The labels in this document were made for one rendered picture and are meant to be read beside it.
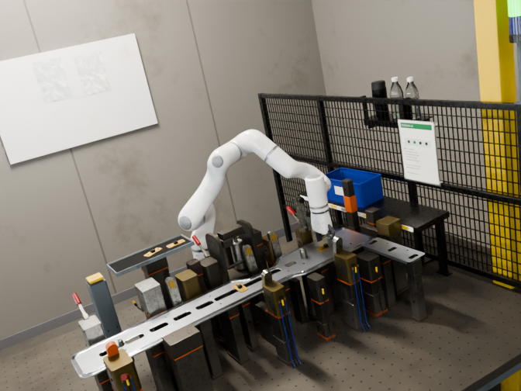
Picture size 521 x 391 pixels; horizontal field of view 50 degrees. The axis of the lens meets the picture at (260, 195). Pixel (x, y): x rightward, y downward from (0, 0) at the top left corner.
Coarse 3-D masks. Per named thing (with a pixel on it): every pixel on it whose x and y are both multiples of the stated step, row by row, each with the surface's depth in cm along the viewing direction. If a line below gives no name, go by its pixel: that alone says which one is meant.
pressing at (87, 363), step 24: (360, 240) 254; (312, 264) 242; (216, 288) 237; (168, 312) 227; (192, 312) 223; (216, 312) 220; (120, 336) 216; (144, 336) 212; (72, 360) 207; (96, 360) 203
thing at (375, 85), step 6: (372, 84) 283; (378, 84) 281; (384, 84) 282; (372, 90) 284; (378, 90) 282; (384, 90) 282; (372, 96) 286; (378, 96) 283; (384, 96) 283; (378, 108) 285; (378, 114) 287; (384, 114) 286
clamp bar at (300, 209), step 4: (300, 196) 262; (296, 200) 261; (300, 200) 259; (304, 200) 260; (296, 204) 261; (300, 204) 263; (296, 208) 263; (300, 208) 263; (304, 208) 263; (300, 212) 263; (304, 212) 263; (300, 216) 262; (304, 216) 264; (300, 220) 263; (304, 220) 265; (300, 224) 265; (308, 224) 265; (304, 228) 263; (308, 228) 265
